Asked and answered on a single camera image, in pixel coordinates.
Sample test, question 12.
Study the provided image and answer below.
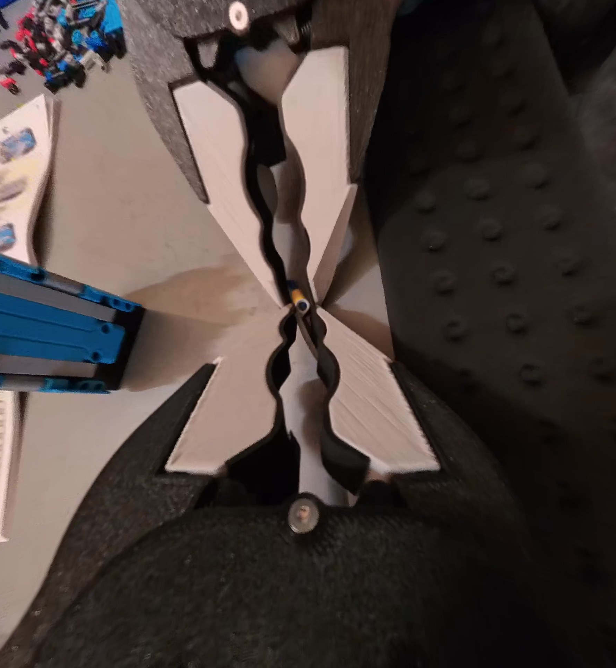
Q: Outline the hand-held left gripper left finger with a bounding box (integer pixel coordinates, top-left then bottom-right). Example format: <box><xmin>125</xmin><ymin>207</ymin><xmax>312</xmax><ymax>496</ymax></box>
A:
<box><xmin>165</xmin><ymin>305</ymin><xmax>302</xmax><ymax>506</ymax></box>

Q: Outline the grey desk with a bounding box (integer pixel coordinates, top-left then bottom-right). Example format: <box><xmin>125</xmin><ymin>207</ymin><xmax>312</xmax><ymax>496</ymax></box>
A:
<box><xmin>0</xmin><ymin>0</ymin><xmax>398</xmax><ymax>653</ymax></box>

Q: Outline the pile of building pieces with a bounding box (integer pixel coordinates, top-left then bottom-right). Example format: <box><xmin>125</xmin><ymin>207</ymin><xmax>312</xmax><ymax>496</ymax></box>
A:
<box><xmin>0</xmin><ymin>0</ymin><xmax>127</xmax><ymax>96</ymax></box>

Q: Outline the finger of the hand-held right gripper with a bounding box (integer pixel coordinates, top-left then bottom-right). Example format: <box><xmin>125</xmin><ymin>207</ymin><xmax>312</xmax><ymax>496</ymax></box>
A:
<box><xmin>172</xmin><ymin>81</ymin><xmax>294</xmax><ymax>307</ymax></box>
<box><xmin>281</xmin><ymin>46</ymin><xmax>359</xmax><ymax>304</ymax></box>

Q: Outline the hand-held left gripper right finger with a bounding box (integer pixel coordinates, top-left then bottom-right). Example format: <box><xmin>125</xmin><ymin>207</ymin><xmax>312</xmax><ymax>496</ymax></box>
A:
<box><xmin>310</xmin><ymin>305</ymin><xmax>440</xmax><ymax>506</ymax></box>

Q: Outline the building instruction booklet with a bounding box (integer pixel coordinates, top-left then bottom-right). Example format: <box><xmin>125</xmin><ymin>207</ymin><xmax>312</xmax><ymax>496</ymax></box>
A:
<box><xmin>0</xmin><ymin>94</ymin><xmax>61</xmax><ymax>267</ymax></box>

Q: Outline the blue and black brick model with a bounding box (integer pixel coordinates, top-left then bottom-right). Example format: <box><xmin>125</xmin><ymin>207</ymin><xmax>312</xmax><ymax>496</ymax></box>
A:
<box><xmin>0</xmin><ymin>246</ymin><xmax>146</xmax><ymax>393</ymax></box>

